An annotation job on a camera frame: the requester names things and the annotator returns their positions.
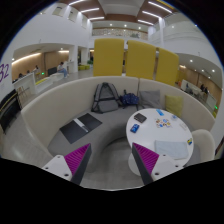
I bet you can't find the white reception counter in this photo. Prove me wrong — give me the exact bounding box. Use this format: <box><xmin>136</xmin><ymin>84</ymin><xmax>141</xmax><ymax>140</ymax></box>
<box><xmin>13</xmin><ymin>73</ymin><xmax>63</xmax><ymax>95</ymax></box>

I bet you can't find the small blue yellow item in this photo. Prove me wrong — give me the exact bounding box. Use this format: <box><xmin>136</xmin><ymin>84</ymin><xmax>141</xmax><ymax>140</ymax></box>
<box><xmin>187</xmin><ymin>138</ymin><xmax>193</xmax><ymax>145</ymax></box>

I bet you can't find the curved beige sofa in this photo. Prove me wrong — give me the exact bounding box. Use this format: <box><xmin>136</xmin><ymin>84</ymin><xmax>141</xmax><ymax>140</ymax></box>
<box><xmin>21</xmin><ymin>76</ymin><xmax>215</xmax><ymax>172</ymax></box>

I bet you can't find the small blue box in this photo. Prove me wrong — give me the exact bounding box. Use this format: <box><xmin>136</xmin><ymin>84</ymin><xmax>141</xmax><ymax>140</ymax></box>
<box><xmin>130</xmin><ymin>124</ymin><xmax>140</xmax><ymax>133</ymax></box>

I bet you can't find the light blue folded towel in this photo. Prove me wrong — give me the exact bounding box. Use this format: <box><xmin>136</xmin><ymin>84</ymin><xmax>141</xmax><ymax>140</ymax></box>
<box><xmin>155</xmin><ymin>140</ymin><xmax>189</xmax><ymax>159</ymax></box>

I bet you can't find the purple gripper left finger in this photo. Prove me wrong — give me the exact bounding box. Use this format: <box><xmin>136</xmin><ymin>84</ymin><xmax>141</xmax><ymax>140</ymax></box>
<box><xmin>41</xmin><ymin>143</ymin><xmax>92</xmax><ymax>186</ymax></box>

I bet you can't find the colourful cards pile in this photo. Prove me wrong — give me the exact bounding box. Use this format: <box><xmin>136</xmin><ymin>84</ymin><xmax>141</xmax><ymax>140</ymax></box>
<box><xmin>155</xmin><ymin>119</ymin><xmax>171</xmax><ymax>128</ymax></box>

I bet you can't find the yellow-green cushion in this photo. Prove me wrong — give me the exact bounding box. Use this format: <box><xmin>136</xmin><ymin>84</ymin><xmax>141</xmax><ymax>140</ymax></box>
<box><xmin>165</xmin><ymin>95</ymin><xmax>183</xmax><ymax>117</ymax></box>

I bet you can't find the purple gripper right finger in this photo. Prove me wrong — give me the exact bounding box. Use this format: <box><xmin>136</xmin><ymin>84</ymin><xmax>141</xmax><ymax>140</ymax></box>
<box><xmin>131</xmin><ymin>142</ymin><xmax>185</xmax><ymax>186</ymax></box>

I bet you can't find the dark blue bag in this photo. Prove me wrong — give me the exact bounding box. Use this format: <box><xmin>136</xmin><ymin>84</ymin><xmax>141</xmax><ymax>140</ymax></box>
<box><xmin>120</xmin><ymin>91</ymin><xmax>139</xmax><ymax>107</ymax></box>

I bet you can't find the black open folder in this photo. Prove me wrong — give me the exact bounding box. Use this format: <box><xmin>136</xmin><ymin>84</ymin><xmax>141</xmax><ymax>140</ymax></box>
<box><xmin>60</xmin><ymin>113</ymin><xmax>102</xmax><ymax>144</ymax></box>

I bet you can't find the yellow panel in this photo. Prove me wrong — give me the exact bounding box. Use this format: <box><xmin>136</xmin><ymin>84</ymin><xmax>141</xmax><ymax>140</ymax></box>
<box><xmin>156</xmin><ymin>48</ymin><xmax>179</xmax><ymax>86</ymax></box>
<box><xmin>126</xmin><ymin>40</ymin><xmax>156</xmax><ymax>79</ymax></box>
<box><xmin>93</xmin><ymin>38</ymin><xmax>124</xmax><ymax>76</ymax></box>

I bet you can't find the grey cushion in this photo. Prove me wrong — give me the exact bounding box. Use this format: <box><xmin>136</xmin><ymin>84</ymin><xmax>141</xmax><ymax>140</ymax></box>
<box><xmin>140</xmin><ymin>90</ymin><xmax>162</xmax><ymax>109</ymax></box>

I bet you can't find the round white table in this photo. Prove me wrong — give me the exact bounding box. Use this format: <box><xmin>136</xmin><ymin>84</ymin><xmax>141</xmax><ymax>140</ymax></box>
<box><xmin>126</xmin><ymin>108</ymin><xmax>194</xmax><ymax>168</ymax></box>

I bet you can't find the middle yellow panel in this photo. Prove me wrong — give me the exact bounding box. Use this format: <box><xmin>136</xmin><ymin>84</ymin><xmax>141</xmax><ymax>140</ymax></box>
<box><xmin>126</xmin><ymin>40</ymin><xmax>156</xmax><ymax>79</ymax></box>

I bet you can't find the right yellow panel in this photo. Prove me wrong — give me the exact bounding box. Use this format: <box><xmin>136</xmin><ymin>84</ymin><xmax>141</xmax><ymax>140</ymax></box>
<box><xmin>156</xmin><ymin>48</ymin><xmax>179</xmax><ymax>86</ymax></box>

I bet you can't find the grey backpack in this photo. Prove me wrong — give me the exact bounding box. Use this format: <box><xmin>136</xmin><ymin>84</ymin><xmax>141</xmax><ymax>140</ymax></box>
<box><xmin>91</xmin><ymin>82</ymin><xmax>121</xmax><ymax>113</ymax></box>

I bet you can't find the beige chair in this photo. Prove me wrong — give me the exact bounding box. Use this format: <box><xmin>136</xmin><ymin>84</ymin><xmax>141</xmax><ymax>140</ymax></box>
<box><xmin>186</xmin><ymin>129</ymin><xmax>215</xmax><ymax>167</ymax></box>

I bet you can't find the blue card pack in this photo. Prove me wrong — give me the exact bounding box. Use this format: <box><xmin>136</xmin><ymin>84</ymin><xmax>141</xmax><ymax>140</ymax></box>
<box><xmin>156</xmin><ymin>109</ymin><xmax>164</xmax><ymax>116</ymax></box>

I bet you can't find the seated person in white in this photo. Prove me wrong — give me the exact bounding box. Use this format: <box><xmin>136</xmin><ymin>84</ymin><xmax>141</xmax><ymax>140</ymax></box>
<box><xmin>57</xmin><ymin>62</ymin><xmax>68</xmax><ymax>78</ymax></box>

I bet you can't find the left yellow panel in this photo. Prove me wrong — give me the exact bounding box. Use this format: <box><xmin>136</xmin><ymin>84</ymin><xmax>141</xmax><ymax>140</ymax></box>
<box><xmin>93</xmin><ymin>38</ymin><xmax>124</xmax><ymax>76</ymax></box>

